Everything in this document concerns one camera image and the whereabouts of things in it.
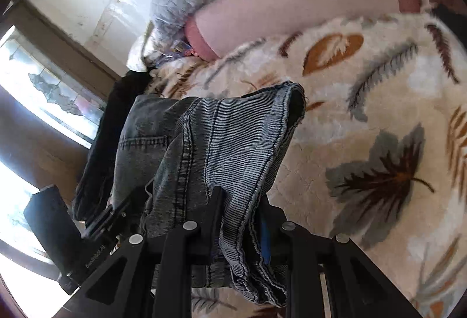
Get cream leaf-print fleece blanket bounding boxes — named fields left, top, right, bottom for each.
left=147, top=6, right=466, bottom=317

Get window with wooden frame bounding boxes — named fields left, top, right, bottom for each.
left=1, top=0, right=119, bottom=263

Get black garment on blanket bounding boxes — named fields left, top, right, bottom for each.
left=71, top=70, right=152, bottom=225

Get grey denim pants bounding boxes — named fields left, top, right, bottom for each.
left=111, top=81, right=305, bottom=306

